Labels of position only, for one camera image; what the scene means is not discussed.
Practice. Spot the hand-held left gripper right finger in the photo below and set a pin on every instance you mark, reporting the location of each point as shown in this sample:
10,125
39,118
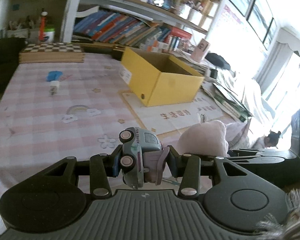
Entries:
173,166

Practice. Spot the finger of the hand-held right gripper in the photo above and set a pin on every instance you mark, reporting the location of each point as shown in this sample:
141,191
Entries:
247,153

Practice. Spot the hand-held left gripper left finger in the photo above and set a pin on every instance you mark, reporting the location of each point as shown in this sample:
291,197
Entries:
116,165

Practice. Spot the grey-blue toy car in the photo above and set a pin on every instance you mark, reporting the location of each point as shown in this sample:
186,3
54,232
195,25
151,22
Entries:
135,152

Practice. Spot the pink plush toy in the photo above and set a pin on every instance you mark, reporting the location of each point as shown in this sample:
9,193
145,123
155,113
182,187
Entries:
207,137

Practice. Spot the yellow cardboard box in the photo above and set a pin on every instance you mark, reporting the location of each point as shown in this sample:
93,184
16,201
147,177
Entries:
170,87

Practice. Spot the blue small object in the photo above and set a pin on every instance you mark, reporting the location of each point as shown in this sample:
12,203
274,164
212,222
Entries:
54,76

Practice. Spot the desktop with pink checked tablecloth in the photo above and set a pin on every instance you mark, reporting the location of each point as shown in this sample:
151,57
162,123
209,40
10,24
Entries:
52,130

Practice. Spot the white printed desk mat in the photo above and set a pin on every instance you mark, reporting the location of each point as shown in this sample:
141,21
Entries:
165,120

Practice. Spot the green book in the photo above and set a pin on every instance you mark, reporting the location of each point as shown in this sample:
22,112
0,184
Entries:
230,105

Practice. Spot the white cloth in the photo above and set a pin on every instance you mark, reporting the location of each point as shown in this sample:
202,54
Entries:
255,97

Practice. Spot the grey fuzzy clothing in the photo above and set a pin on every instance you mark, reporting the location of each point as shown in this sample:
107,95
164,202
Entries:
290,220

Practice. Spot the white curtain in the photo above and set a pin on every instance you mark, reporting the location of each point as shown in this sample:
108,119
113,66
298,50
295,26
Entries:
265,75

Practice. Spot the black power adapter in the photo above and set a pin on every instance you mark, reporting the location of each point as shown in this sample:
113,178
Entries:
212,73

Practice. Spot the pile of papers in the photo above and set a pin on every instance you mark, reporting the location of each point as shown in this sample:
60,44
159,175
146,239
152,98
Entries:
190,58

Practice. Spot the wooden chessboard box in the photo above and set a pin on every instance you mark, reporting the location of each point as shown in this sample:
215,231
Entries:
52,55

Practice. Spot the black stapler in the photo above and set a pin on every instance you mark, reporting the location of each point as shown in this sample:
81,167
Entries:
82,39

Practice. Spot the leaning row of colourful books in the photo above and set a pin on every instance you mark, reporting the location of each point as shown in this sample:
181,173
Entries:
120,27

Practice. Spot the white jar with green lid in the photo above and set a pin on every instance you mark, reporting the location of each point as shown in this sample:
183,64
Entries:
49,35

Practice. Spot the red tall bottle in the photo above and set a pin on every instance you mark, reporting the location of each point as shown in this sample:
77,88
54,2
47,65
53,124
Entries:
42,27

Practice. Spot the black piano keyboard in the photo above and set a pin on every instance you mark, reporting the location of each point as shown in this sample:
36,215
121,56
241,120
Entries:
5,55

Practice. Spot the white bookshelf with wooden boards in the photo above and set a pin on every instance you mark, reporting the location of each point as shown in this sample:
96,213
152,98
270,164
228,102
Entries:
72,10

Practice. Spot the white brush holder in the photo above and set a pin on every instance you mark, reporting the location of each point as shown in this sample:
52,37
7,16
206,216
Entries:
20,33

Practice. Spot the blue printed box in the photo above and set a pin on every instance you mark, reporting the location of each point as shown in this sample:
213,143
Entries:
160,1

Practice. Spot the wall poster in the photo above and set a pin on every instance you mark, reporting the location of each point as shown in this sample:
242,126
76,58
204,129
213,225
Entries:
230,15

